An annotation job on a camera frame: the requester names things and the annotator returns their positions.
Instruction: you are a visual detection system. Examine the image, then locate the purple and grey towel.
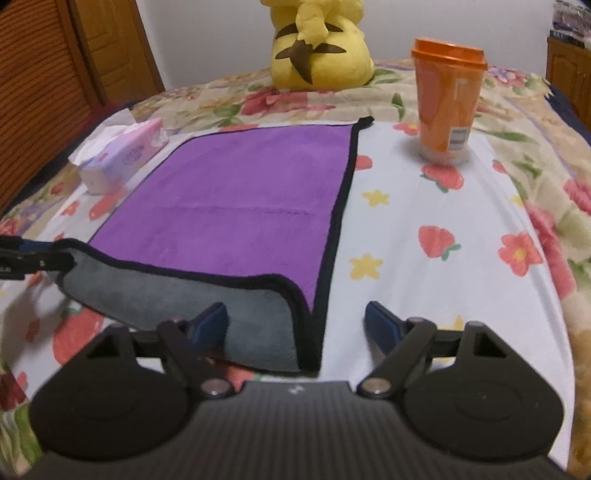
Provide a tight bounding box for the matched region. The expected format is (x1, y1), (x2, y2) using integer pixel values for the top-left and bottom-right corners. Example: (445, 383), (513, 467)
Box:
(53, 117), (373, 374)

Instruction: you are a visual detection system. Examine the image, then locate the wooden room door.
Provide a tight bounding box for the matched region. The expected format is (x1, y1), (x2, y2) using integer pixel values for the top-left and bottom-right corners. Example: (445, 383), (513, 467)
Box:
(68, 0), (164, 105)

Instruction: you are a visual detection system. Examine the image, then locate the pink tissue pack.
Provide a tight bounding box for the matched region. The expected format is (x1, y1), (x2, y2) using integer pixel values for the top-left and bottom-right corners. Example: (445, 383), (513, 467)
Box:
(68, 118), (168, 195)

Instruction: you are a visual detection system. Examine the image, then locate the wooden slatted wardrobe door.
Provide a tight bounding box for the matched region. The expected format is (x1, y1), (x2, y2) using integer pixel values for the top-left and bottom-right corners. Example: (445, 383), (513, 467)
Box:
(1, 0), (100, 208)

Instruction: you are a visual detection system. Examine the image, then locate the floral bed blanket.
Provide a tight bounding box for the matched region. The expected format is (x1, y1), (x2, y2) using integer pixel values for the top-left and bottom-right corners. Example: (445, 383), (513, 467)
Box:
(1, 61), (590, 479)

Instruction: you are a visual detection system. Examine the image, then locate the orange lidded cup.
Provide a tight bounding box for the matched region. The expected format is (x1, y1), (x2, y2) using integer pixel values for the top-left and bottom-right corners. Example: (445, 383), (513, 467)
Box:
(411, 38), (488, 166)

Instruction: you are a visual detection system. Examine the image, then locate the yellow Pikachu plush toy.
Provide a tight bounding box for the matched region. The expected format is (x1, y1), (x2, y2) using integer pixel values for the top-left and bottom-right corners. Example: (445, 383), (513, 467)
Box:
(262, 0), (375, 91)

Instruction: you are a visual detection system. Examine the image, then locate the wooden sideboard cabinet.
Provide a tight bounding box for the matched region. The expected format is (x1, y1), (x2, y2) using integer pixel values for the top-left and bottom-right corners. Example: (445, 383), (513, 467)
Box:
(546, 37), (590, 124)

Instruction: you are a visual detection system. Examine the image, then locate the stack of folded fabrics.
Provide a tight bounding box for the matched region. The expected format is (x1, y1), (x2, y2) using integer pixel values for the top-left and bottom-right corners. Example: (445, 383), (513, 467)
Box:
(550, 1), (590, 49)

